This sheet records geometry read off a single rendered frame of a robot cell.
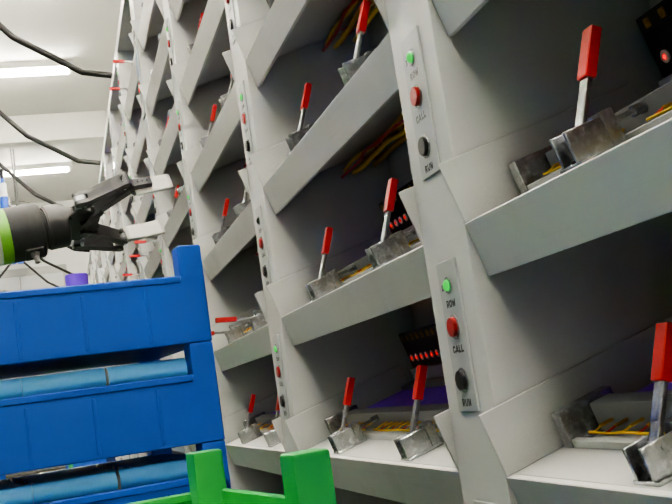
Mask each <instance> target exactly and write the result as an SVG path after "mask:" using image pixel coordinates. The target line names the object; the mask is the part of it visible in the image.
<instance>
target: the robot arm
mask: <svg viewBox="0 0 672 504"><path fill-rule="evenodd" d="M121 180H123V181H121ZM173 188H174V186H173V184H172V181H171V179H170V176H169V174H163V175H158V176H153V177H143V178H137V179H130V177H129V175H128V173H127V172H122V173H120V174H118V175H116V176H114V177H112V178H110V179H107V180H105V181H103V182H101V183H99V184H97V185H95V186H92V187H90V188H88V189H86V190H83V191H79V192H75V193H73V194H72V195H71V196H72V198H73V201H74V205H72V206H70V207H64V206H63V205H62V204H60V203H57V204H52V205H46V206H42V207H41V208H40V210H39V207H38V206H37V204H35V203H29V204H24V205H18V206H13V207H8V208H2V209H0V266H4V265H8V264H13V263H18V262H23V261H30V260H34V261H35V264H39V263H41V260H40V258H43V257H46V256H47V254H48V249H50V250H55V249H60V248H65V247H69V246H70V245H71V246H72V249H73V251H81V250H97V251H113V252H121V251H123V250H124V248H123V246H124V245H126V244H128V242H131V241H136V240H141V239H144V238H149V237H154V236H159V235H163V234H165V229H164V227H163V225H162V222H161V220H155V221H150V222H145V223H140V224H135V225H130V226H125V227H123V228H120V229H115V228H112V227H108V226H105V225H102V224H99V221H100V217H101V216H103V214H104V212H105V211H106V210H108V209H109V208H111V207H112V206H114V205H115V204H117V203H118V202H120V201H121V200H123V199H124V198H126V197H127V196H129V195H130V194H132V195H133V196H139V195H145V194H150V193H155V192H160V191H166V190H171V189H173ZM124 189H126V190H124ZM91 206H94V207H91ZM121 229H122V230H121ZM113 243H114V244H115V245H113Z"/></svg>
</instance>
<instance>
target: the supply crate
mask: <svg viewBox="0 0 672 504"><path fill-rule="evenodd" d="M172 259H173V267H174V275H175V276H173V277H162V278H151V279H149V278H147V279H136V280H129V281H117V282H106V283H95V284H84V285H73V286H62V287H51V288H40V289H29V290H18V291H7V292H0V380H2V379H10V378H18V377H26V376H34V375H42V374H50V373H58V372H66V371H74V370H82V369H90V368H98V367H106V366H114V365H122V364H130V363H138V362H141V361H147V360H155V359H161V358H164V357H167V356H169V355H172V354H175V353H178V352H181V351H183V350H184V346H185V345H187V344H189V343H195V342H204V341H211V340H212V334H211V326H210V319H209V311H208V303H207V295H206V287H205V280H204V274H203V266H202V258H201V251H200V246H199V245H198V244H196V245H183V246H177V247H176V248H174V249H173V250H172Z"/></svg>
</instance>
